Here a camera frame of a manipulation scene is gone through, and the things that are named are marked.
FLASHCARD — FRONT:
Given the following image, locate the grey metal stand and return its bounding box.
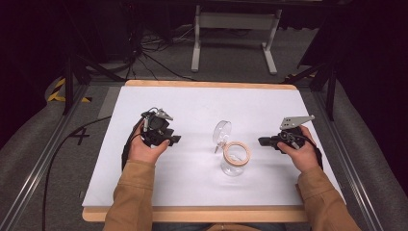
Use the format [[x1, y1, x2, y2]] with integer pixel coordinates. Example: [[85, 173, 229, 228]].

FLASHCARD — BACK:
[[191, 4, 283, 76]]

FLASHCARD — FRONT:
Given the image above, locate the white table cover sheet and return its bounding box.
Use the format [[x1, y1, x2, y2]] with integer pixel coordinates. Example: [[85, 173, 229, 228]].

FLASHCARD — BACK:
[[81, 86, 344, 208]]

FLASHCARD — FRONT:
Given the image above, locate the clear glass jar with hinged lid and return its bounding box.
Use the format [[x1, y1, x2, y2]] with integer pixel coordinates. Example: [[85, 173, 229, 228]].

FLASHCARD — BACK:
[[212, 119, 253, 178]]

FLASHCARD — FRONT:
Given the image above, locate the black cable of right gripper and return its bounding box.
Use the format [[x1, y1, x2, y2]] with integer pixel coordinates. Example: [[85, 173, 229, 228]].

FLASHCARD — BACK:
[[293, 133, 324, 171]]

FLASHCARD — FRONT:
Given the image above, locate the bundle of floor cables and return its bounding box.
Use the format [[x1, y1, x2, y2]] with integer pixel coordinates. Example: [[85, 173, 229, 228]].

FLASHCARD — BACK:
[[124, 25, 200, 83]]

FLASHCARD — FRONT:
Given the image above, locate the black tripod stand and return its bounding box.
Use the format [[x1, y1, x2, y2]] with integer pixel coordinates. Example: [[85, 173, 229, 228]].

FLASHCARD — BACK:
[[282, 3, 339, 122], [62, 3, 126, 116]]

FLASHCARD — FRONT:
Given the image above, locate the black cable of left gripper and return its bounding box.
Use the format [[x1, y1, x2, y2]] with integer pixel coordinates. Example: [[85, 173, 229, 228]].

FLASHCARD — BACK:
[[41, 115, 145, 231]]

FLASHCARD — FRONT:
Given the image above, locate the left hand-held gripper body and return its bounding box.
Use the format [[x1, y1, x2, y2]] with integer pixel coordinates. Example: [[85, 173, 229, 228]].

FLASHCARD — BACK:
[[140, 107, 176, 148]]

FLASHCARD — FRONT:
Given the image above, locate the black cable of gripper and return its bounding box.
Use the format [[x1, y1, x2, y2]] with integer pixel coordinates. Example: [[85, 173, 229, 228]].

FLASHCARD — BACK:
[[41, 115, 145, 231], [293, 133, 324, 171]]

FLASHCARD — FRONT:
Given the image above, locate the person's left hand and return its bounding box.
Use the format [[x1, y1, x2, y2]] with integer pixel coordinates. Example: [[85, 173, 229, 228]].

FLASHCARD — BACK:
[[128, 120, 171, 166]]

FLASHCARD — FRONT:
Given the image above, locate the yellow black floor tape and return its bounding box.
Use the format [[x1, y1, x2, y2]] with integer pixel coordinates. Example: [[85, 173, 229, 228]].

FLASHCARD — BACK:
[[46, 77, 93, 104]]

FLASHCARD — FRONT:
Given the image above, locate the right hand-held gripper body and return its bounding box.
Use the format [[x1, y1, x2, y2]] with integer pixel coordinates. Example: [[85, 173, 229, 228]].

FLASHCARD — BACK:
[[268, 115, 317, 153]]

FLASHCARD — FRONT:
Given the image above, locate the person's right hand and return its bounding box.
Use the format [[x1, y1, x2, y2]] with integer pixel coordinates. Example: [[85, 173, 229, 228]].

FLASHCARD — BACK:
[[276, 125, 320, 173]]

